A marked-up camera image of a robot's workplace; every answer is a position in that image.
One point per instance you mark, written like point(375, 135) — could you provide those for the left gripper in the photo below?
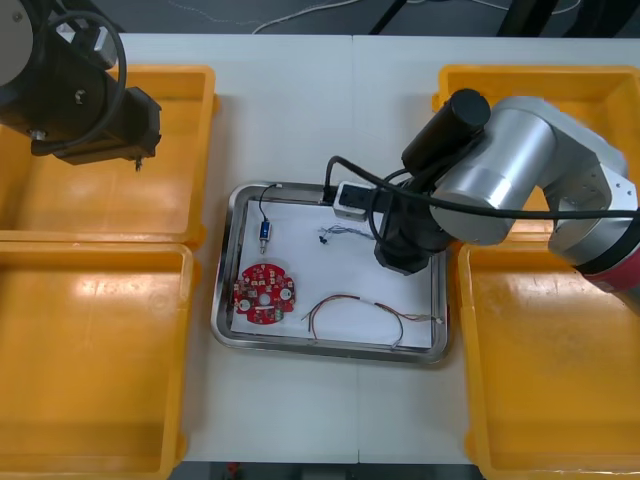
point(142, 122)

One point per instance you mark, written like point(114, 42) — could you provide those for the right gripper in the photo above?
point(407, 240)

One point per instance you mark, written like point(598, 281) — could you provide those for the round red circuit board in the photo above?
point(265, 292)

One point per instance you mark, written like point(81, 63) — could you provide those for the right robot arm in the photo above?
point(520, 155)

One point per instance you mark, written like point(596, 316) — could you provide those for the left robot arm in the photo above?
point(50, 90)

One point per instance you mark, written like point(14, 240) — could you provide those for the yellow-orange plastic bin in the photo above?
point(100, 350)
point(575, 80)
point(185, 150)
point(540, 375)

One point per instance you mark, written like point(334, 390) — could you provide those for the solenoid with blue label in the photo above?
point(265, 231)

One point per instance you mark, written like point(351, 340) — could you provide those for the steel tray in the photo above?
point(222, 300)

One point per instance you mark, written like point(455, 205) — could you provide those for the black stand leg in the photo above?
point(387, 17)
point(530, 15)

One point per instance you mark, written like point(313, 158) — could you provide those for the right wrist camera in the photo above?
point(352, 200)

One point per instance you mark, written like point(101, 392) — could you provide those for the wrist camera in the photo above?
point(102, 47)
point(352, 200)

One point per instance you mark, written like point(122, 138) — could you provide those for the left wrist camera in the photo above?
point(102, 47)

